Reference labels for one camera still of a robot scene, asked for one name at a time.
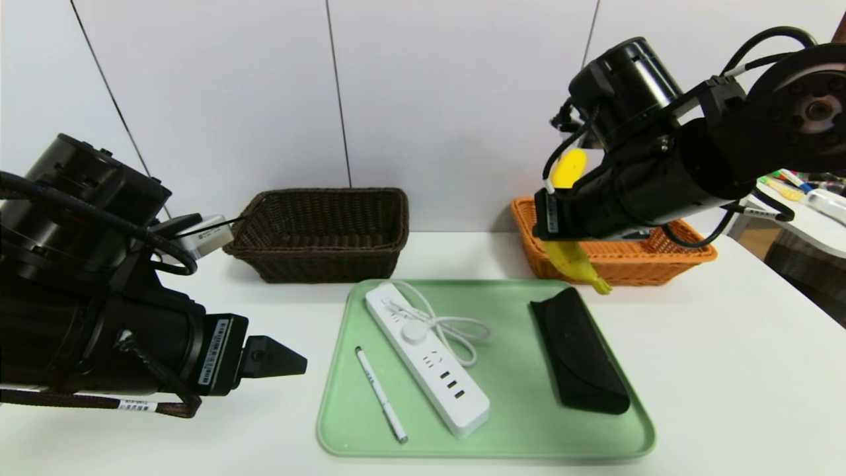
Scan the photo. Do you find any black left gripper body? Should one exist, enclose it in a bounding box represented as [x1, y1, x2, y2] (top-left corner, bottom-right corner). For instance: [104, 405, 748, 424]
[108, 290, 249, 397]

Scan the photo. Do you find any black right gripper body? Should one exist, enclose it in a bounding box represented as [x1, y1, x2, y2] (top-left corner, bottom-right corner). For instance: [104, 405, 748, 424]
[532, 187, 594, 241]

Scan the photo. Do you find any yellow banana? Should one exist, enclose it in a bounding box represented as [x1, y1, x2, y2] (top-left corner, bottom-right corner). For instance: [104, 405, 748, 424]
[542, 148, 613, 296]

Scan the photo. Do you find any white pen with blue print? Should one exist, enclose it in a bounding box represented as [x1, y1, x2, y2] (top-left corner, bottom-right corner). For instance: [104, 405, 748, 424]
[355, 346, 408, 444]

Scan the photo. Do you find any white power strip with cable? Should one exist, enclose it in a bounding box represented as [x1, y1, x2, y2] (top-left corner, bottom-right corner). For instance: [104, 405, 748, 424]
[365, 280, 492, 440]

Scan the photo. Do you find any orange wicker basket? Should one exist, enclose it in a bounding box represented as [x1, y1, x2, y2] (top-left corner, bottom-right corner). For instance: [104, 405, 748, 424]
[510, 196, 718, 286]

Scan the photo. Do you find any dark brown wicker basket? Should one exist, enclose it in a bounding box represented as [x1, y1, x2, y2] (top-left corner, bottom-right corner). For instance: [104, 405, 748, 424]
[221, 188, 410, 284]

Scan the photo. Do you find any black glasses case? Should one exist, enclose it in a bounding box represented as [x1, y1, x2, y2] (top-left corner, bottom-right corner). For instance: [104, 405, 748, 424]
[529, 286, 631, 416]

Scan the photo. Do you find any light green plastic tray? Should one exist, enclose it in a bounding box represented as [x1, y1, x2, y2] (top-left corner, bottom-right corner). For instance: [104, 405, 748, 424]
[315, 278, 657, 459]

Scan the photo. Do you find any yellow green toy item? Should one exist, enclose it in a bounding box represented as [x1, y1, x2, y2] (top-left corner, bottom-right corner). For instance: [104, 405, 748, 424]
[760, 169, 810, 202]

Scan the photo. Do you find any dark grey woven bin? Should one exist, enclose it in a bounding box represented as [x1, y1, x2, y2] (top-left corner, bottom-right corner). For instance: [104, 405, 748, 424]
[765, 241, 846, 328]

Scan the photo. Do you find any white bottle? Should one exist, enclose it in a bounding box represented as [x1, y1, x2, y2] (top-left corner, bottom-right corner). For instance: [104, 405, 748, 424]
[806, 188, 846, 225]

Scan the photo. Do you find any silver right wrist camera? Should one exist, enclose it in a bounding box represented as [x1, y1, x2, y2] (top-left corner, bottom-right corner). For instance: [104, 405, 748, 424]
[552, 98, 605, 153]

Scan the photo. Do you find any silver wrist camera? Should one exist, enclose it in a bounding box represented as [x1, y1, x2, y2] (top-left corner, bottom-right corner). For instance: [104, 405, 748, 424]
[169, 213, 235, 260]
[552, 98, 605, 153]

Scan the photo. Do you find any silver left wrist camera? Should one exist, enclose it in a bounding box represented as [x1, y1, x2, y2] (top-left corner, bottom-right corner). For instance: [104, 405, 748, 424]
[169, 213, 235, 260]

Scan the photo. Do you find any black left camera cable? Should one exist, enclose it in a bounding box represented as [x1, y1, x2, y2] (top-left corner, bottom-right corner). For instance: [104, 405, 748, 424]
[0, 171, 198, 275]

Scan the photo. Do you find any black camera cable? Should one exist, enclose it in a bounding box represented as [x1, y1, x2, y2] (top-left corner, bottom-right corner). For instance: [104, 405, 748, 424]
[720, 26, 820, 77]
[0, 171, 198, 275]

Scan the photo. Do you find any black right camera cable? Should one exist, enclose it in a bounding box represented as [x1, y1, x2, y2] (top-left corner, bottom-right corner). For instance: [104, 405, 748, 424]
[720, 26, 820, 77]

